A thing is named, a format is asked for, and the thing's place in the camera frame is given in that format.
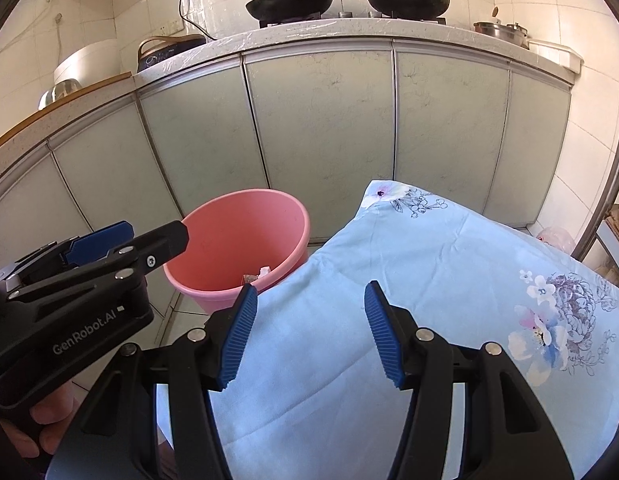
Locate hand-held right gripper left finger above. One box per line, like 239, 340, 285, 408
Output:
44, 282, 259, 480

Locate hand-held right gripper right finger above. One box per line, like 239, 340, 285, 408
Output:
364, 280, 575, 480

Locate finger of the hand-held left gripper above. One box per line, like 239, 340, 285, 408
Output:
12, 220, 135, 281
7, 220, 190, 307

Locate pink plastic bucket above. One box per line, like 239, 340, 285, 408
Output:
163, 188, 310, 313

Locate person's left hand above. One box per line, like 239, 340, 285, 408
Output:
0, 375, 90, 461

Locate light blue floral cloth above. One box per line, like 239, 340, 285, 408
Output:
154, 180, 619, 480

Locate wooden board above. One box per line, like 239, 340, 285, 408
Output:
0, 72, 133, 148

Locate steel bowl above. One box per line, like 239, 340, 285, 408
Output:
38, 80, 83, 111

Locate white rice cooker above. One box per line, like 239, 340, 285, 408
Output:
54, 39, 121, 96

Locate dark electric cooker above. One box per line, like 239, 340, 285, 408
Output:
137, 35, 208, 73

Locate red print plastic bag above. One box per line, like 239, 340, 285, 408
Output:
537, 226, 576, 256

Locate grey-green kitchen cabinet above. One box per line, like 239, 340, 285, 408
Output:
0, 17, 585, 321

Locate gas stove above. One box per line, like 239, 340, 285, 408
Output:
258, 9, 447, 29

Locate metal shelf rack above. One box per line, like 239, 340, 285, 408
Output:
572, 35, 619, 266

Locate steel pot with lid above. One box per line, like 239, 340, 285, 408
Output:
473, 20, 530, 50

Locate white plastic container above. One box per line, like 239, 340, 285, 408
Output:
527, 39, 585, 72

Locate black power cable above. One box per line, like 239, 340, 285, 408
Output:
174, 0, 215, 41

